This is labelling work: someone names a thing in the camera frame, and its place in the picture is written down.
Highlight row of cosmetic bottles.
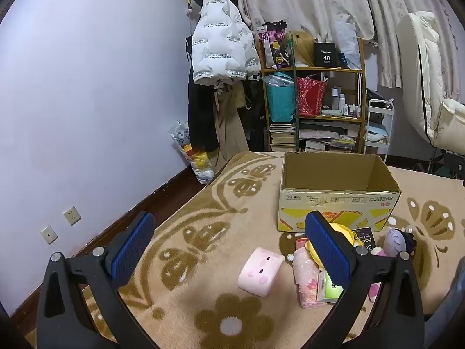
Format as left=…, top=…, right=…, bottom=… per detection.
left=330, top=86, right=362, bottom=119

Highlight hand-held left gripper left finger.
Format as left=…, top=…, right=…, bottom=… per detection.
left=36, top=210, right=160, bottom=349

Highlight white wall socket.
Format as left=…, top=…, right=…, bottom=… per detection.
left=40, top=225, right=58, bottom=245
left=63, top=206, right=81, bottom=226

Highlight pink blanket pack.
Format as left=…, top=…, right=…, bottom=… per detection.
left=292, top=238, right=326, bottom=309

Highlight stack of books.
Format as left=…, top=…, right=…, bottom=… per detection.
left=269, top=123, right=298, bottom=152

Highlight purple haired plush doll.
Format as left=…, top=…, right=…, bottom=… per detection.
left=384, top=226, right=418, bottom=259

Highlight black gift box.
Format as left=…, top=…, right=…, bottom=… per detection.
left=314, top=42, right=341, bottom=68

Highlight white puffer jacket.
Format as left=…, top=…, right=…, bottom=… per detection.
left=191, top=0, right=261, bottom=86

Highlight green white tissue pack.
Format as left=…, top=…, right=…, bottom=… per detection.
left=317, top=271, right=344, bottom=303

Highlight red patterned bag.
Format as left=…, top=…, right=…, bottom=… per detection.
left=296, top=76, right=328, bottom=118

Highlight pink black printed bag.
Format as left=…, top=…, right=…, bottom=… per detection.
left=259, top=22, right=291, bottom=69

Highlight blonde wig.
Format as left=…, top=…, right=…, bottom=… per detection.
left=287, top=31, right=320, bottom=68

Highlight black booklet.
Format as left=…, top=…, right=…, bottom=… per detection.
left=354, top=227, right=377, bottom=254

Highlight beige trousers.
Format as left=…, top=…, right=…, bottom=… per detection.
left=212, top=83, right=252, bottom=170

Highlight white trolley cart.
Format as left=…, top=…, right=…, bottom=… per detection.
left=364, top=98, right=395, bottom=161

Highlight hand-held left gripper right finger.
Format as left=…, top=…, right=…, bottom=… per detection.
left=304, top=210, right=425, bottom=349

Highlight white plastic bag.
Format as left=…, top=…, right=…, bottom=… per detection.
left=332, top=20, right=362, bottom=70

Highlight pink square face plush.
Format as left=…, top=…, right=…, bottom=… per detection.
left=238, top=247, right=285, bottom=298

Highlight wooden shelf rack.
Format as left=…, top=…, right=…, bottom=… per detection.
left=256, top=33, right=367, bottom=154

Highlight printed cardboard box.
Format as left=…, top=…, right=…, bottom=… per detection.
left=278, top=152, right=401, bottom=233

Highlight clear plastic bag of goods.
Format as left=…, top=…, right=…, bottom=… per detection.
left=169, top=120, right=216, bottom=184

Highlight pile of magazines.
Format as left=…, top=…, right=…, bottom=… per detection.
left=300, top=120, right=360, bottom=152

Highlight teal bag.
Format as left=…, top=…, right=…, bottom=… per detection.
left=264, top=73, right=296, bottom=123

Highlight yellow round plush toy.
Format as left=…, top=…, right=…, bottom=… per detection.
left=304, top=222, right=364, bottom=268

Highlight black coat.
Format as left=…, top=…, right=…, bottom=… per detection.
left=186, top=34, right=220, bottom=153

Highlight black hanging garment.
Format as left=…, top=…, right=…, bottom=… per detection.
left=243, top=79, right=270, bottom=152

